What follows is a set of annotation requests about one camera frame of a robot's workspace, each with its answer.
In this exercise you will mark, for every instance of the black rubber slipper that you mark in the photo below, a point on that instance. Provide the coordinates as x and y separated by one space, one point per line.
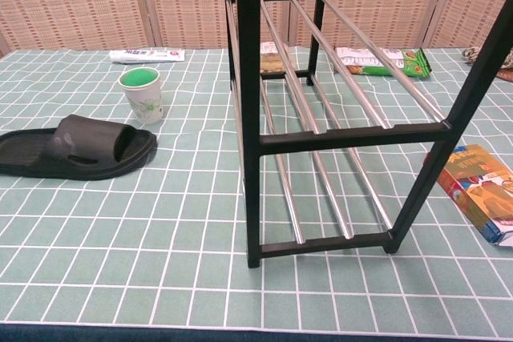
92 138

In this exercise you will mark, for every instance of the black metal shoe rack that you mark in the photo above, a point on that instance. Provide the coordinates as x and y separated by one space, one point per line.
246 117

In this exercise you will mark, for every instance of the yellow packet behind rack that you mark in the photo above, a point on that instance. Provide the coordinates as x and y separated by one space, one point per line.
269 62

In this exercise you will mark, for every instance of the green grid tablecloth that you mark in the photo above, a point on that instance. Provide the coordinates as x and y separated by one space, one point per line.
160 218

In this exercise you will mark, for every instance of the white floral paper cup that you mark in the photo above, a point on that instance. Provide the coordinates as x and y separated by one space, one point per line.
146 105

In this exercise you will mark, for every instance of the white toothpaste tube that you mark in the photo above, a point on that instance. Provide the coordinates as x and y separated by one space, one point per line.
148 55

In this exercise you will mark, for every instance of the green white snack packet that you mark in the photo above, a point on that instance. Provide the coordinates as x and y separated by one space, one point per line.
413 63

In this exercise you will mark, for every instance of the orange snack box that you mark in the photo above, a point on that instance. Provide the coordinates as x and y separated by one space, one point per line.
477 190

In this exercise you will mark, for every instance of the woven bamboo folding screen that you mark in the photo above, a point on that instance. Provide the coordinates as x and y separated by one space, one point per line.
80 1

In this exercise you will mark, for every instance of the brown round coaster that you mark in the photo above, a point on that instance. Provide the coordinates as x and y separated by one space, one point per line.
506 75

